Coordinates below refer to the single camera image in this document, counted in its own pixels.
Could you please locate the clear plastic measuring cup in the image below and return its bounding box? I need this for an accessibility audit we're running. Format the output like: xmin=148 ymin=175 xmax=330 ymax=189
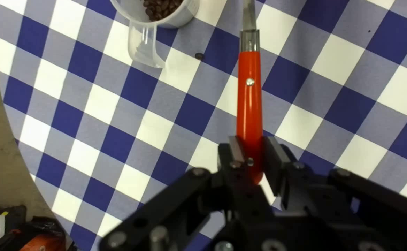
xmin=111 ymin=0 xmax=200 ymax=69

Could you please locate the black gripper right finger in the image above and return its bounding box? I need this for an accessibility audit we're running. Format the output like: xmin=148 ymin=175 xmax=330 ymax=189
xmin=263 ymin=137 xmax=305 ymax=206

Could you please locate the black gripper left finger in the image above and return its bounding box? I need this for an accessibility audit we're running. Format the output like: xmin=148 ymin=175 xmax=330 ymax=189
xmin=218 ymin=137 xmax=253 ymax=187

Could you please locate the loose coffee bean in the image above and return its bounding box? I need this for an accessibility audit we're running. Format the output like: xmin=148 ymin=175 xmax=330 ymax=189
xmin=194 ymin=54 xmax=206 ymax=62

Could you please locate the red handled metal spoon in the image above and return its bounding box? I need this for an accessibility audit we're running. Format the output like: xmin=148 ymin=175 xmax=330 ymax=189
xmin=235 ymin=0 xmax=265 ymax=187

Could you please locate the blue white checkered tablecloth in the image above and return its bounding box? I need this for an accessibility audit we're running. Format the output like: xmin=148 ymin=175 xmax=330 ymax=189
xmin=0 ymin=0 xmax=407 ymax=251

